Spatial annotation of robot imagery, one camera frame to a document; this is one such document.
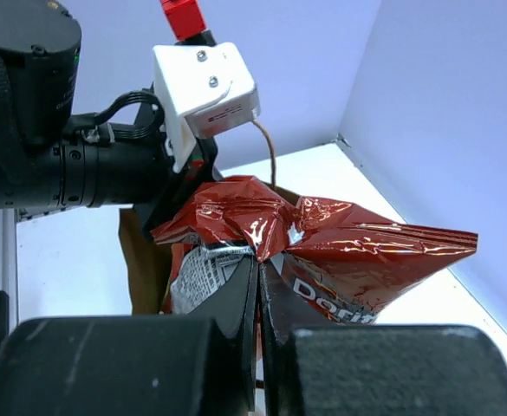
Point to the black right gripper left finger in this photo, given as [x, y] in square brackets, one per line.
[202, 363]

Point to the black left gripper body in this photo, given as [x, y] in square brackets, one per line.
[174, 189]

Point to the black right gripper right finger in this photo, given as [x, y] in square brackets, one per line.
[312, 366]

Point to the green paper bag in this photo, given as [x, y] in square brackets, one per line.
[171, 278]

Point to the red snack packet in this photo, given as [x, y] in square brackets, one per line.
[344, 260]

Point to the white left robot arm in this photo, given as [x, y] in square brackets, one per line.
[52, 159]

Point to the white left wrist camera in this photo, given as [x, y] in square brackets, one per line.
[204, 90]

